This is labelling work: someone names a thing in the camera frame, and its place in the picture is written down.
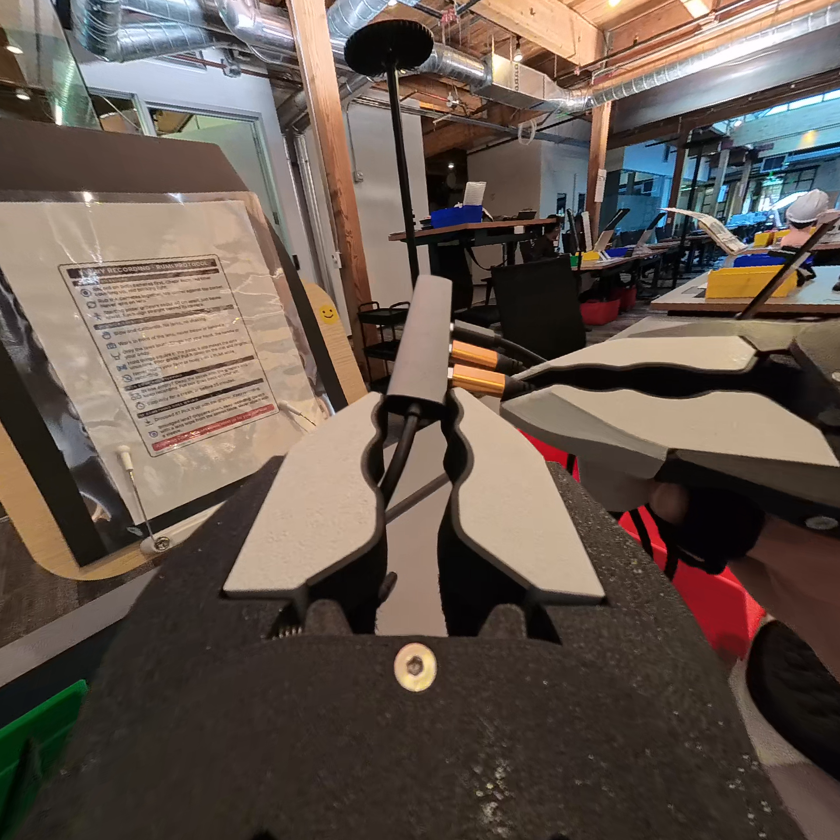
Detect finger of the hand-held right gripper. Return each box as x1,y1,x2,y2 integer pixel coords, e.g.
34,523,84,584
499,385,840,483
512,333,798,398

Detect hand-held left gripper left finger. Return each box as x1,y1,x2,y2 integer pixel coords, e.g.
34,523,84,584
222,391,398,634

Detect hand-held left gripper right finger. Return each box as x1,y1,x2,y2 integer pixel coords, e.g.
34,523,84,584
438,387,608,637

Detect black hub cable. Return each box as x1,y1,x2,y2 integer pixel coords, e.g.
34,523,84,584
377,402,454,526

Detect orange plug usb-c cable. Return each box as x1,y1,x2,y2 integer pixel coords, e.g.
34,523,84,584
449,339,527,372
448,365,546,401

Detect dark grey usb hub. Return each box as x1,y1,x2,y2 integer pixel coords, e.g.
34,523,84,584
386,274,455,411

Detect person's right hand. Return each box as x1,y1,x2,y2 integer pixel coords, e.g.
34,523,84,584
648,482,840,634

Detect yellow plastic bin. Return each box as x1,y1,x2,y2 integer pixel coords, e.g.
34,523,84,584
707,265,799,300

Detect black office chair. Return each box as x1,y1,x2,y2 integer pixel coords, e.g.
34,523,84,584
491,255,588,363

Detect black utility cart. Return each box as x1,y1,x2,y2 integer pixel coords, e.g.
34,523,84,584
356,300,413,388

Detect wooden standing desk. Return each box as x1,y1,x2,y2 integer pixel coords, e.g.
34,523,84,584
388,218,560,266

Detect laminated instruction sheet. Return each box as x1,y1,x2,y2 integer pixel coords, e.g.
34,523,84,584
0,200,329,526

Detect green plastic bin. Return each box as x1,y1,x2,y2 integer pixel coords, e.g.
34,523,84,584
0,679,89,840

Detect black pole with round disc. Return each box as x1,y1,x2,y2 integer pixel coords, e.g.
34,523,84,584
343,18,435,284

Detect black plug cable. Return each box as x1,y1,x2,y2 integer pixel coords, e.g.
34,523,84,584
451,319,549,365

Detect wooden support post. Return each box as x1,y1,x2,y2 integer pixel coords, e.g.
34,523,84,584
586,101,613,221
287,0,380,375

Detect silver ventilation duct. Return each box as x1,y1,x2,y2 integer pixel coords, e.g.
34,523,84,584
69,0,342,64
430,20,840,114

